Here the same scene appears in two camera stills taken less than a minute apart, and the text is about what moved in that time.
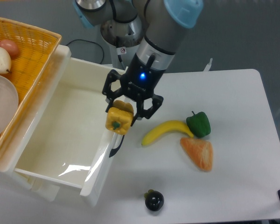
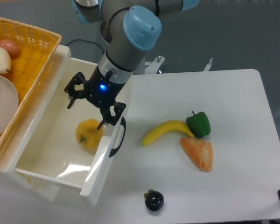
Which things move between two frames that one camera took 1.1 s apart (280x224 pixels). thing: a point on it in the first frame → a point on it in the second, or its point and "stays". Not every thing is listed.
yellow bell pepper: [119, 117] → [88, 135]
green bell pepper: [199, 124] stays
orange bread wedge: [200, 151] stays
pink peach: [10, 46] stays
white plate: [4, 101] stays
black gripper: [141, 80] → [101, 90]
